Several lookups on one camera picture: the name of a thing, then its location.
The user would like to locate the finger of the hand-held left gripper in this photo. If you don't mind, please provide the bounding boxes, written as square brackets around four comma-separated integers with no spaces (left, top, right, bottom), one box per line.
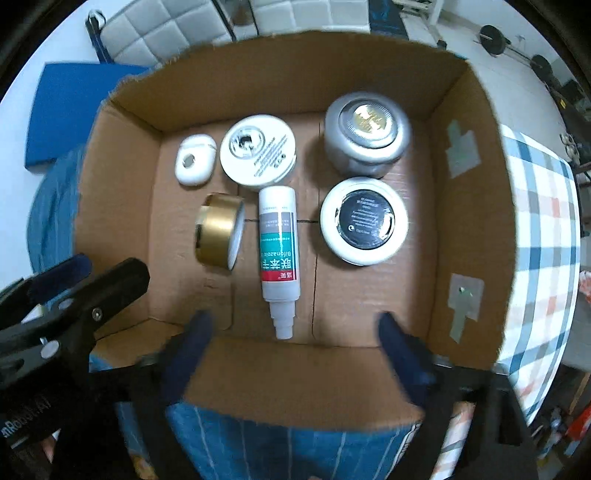
[0,253,93,324]
[0,258,151,374]

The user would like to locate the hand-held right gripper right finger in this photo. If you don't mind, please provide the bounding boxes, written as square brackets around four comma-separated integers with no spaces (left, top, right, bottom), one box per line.
[379,311,539,480]

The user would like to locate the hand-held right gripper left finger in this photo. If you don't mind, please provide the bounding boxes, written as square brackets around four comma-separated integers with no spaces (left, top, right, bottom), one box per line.
[60,310,215,480]

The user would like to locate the cardboard box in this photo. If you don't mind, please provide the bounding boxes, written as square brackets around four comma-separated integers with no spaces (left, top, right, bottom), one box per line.
[76,28,518,432]

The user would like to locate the gold round jar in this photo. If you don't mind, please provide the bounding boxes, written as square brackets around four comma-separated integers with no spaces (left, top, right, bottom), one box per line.
[194,193,245,271]

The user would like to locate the white spray bottle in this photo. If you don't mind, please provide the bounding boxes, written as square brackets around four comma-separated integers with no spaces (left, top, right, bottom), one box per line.
[257,185,297,341]

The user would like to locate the white jar with black lid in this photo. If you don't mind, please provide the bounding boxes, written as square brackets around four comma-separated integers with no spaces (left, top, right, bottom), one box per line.
[320,176,410,265]

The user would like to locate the small white oval case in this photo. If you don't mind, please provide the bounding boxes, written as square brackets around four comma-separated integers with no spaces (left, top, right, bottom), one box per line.
[174,133,218,186]

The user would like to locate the white round container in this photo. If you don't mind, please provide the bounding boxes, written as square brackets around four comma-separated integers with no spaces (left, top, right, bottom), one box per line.
[220,115,298,190]

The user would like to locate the silver round jar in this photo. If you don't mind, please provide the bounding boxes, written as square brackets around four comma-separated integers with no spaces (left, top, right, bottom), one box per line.
[323,91,413,178]

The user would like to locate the blue striped cloth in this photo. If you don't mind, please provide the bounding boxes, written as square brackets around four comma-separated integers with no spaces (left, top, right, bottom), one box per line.
[28,143,426,480]

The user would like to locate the blue foam mat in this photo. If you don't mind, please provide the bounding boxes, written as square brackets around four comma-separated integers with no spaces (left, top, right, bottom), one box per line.
[25,62,153,171]

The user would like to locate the plaid checked cloth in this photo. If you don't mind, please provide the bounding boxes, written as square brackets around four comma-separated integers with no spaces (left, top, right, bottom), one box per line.
[434,124,583,480]

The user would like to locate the white padded chair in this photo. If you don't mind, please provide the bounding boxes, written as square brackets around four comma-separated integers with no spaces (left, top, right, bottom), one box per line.
[88,0,234,68]
[249,0,370,35]

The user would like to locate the short barbell with black plates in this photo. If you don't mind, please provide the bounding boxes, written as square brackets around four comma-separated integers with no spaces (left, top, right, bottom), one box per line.
[478,25,555,81]

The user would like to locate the black weight bench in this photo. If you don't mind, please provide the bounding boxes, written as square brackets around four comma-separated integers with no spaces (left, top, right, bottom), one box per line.
[369,0,407,38]

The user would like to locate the black stand with strap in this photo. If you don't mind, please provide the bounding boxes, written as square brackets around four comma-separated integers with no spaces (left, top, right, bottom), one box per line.
[88,11,112,63]

